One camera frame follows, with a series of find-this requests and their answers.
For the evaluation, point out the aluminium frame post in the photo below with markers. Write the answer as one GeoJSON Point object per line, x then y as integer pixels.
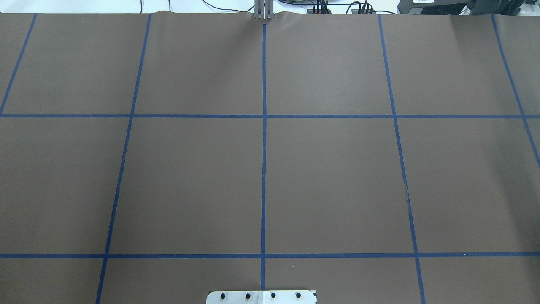
{"type": "Point", "coordinates": [264, 10]}

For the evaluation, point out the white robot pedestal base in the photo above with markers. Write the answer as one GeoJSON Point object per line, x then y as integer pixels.
{"type": "Point", "coordinates": [263, 297]}

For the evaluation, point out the black box on desk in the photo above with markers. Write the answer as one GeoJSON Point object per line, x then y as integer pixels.
{"type": "Point", "coordinates": [455, 7]}

